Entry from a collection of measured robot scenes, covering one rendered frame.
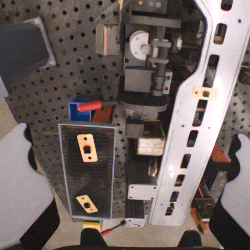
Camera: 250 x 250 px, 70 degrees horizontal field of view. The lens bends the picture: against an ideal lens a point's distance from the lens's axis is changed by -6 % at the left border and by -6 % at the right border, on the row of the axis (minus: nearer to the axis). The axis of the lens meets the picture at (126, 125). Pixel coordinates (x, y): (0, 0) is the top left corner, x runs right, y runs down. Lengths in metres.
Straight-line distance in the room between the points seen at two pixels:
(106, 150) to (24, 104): 0.66
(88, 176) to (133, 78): 0.30
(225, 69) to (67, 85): 0.66
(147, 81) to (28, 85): 0.70
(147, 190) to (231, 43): 0.52
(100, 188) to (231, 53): 0.55
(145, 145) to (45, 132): 0.65
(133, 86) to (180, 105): 0.25
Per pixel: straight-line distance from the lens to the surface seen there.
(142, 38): 0.45
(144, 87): 0.41
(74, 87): 0.93
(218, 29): 0.63
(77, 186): 0.60
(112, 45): 0.48
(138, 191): 0.67
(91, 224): 0.75
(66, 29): 0.89
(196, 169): 0.80
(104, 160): 0.51
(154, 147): 0.59
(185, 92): 0.61
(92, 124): 0.45
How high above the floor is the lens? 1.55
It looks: 61 degrees down
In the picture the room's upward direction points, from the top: 179 degrees counter-clockwise
